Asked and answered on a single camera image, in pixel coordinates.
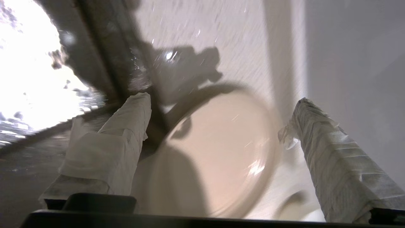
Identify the stainless steel sink basin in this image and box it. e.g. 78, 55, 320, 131
0, 0, 166, 152

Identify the paper-wrapped right gripper left finger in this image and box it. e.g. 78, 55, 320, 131
39, 92, 152, 203

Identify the paper-wrapped right gripper right finger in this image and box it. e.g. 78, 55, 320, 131
278, 98, 405, 224

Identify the cream white round plate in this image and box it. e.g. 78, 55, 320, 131
131, 90, 283, 219

